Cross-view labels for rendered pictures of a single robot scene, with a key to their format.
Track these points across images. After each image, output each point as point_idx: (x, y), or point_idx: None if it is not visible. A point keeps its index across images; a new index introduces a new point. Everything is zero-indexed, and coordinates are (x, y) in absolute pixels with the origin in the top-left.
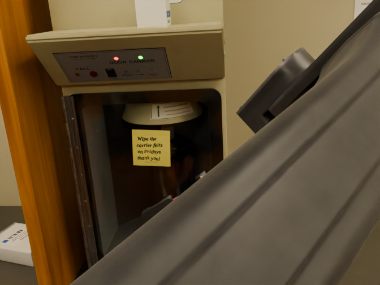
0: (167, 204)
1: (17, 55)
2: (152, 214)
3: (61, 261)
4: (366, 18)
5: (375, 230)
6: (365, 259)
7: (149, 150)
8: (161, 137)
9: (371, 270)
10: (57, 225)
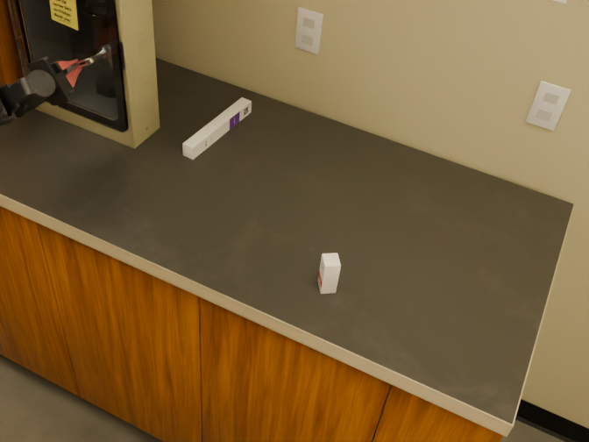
0: (42, 63)
1: None
2: (34, 67)
3: (5, 81)
4: None
5: (310, 153)
6: (264, 172)
7: (62, 10)
8: (69, 3)
9: (256, 181)
10: (1, 50)
